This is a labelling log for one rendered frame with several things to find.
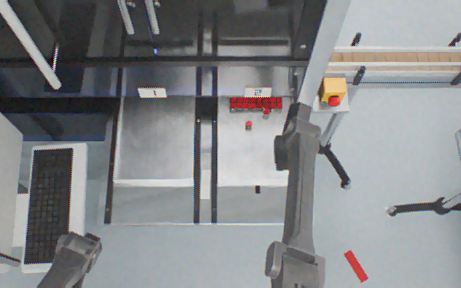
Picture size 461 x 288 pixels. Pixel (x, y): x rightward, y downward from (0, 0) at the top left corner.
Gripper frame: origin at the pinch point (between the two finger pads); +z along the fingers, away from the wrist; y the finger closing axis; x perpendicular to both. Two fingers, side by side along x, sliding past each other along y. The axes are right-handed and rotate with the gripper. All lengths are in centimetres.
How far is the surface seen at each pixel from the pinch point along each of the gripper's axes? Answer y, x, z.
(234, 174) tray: 2.8, 13.7, 19.9
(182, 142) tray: 14.3, 31.3, 20.2
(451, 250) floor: -9, -96, 107
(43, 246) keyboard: -20, 76, 26
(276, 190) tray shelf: -2.6, 0.0, 19.9
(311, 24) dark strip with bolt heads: 26.9, -4.8, -29.8
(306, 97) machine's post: 26.3, -10.0, 9.8
